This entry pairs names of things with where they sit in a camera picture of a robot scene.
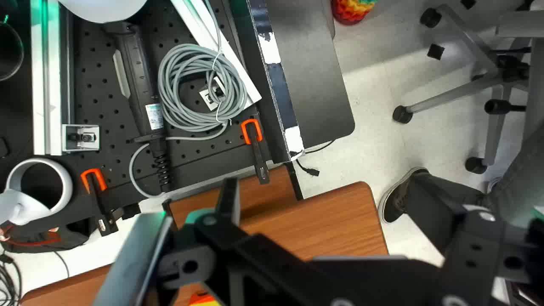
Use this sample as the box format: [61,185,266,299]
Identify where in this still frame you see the black clamp orange trigger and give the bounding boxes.
[238,117,275,185]
[78,166,124,236]

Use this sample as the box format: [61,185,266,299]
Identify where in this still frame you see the black cart frame bar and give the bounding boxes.
[227,0,304,200]

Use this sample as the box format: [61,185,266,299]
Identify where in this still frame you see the black red tool handle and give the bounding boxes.
[0,217,91,253]

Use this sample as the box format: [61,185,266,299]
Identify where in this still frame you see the seated person grey trousers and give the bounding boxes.
[482,121,544,228]

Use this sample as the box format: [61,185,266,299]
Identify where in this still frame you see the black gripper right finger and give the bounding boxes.
[448,207,544,282]

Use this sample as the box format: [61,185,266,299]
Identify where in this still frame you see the grey office chair base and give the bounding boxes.
[391,0,544,175]

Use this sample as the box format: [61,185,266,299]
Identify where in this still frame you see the white cable tag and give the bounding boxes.
[198,83,226,112]

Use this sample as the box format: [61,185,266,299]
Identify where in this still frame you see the grey metal bar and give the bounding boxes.
[91,211,175,306]

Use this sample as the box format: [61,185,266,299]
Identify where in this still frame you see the black cart plate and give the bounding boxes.
[265,0,357,149]

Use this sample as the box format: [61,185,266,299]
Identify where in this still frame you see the wooden table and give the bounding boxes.
[20,166,391,306]

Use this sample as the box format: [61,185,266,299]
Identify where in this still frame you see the black ribbed handle with label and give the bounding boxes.
[103,22,171,194]

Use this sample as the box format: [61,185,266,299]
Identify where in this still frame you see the black cable bundle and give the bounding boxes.
[0,248,23,306]

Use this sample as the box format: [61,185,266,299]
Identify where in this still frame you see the grey coiled cable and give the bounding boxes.
[127,41,251,200]

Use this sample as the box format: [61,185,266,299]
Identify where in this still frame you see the rainbow striped toy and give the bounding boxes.
[329,0,379,27]

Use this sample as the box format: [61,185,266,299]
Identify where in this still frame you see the black perforated breadboard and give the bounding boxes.
[66,0,285,209]

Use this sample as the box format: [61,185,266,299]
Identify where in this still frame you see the black cable plug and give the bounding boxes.
[290,160,323,178]

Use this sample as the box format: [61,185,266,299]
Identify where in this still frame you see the silver bracket with black knob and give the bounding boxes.
[61,122,102,153]

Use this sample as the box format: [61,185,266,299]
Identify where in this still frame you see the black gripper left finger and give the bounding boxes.
[192,175,316,268]

